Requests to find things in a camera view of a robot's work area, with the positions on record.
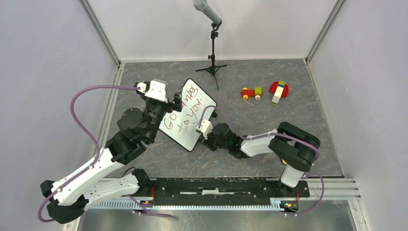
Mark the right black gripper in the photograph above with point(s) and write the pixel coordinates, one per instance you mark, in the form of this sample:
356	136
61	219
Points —
207	142

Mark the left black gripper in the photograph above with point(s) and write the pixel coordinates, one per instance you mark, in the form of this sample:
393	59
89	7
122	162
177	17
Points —
177	106

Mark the white whiteboard with red writing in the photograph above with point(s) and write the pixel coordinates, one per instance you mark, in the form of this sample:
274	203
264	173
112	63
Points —
181	126

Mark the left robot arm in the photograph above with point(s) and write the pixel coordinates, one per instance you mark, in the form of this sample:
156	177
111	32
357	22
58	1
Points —
67	199

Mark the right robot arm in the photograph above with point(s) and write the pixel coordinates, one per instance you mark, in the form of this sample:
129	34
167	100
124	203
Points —
296	148

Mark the black microphone tripod stand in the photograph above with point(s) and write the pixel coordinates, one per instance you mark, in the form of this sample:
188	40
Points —
213	68

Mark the red toy block car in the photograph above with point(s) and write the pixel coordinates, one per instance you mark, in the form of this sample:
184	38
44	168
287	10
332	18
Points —
256	93

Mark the red white toy block figure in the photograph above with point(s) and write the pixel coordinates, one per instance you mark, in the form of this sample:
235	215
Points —
279	89

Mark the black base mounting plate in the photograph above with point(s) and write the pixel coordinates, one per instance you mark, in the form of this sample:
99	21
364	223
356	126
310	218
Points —
219	191

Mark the grey microphone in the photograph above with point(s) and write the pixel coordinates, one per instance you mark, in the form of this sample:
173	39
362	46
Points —
202	6

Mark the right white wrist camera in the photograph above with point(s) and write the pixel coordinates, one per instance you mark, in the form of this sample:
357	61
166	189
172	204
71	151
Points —
205	128

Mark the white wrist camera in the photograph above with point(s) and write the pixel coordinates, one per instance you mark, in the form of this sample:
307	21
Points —
205	128
154	89

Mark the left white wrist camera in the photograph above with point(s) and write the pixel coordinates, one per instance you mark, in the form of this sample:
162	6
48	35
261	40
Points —
154	89

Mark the aluminium frame rail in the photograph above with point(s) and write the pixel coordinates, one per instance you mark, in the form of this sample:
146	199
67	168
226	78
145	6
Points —
334	189

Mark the left corner aluminium post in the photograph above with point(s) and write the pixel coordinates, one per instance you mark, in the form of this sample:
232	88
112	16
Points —
99	30

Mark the corner aluminium post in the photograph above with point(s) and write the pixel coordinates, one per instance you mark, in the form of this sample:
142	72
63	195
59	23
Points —
324	30
99	30

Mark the right corner aluminium post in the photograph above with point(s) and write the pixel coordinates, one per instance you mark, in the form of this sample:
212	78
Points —
324	30

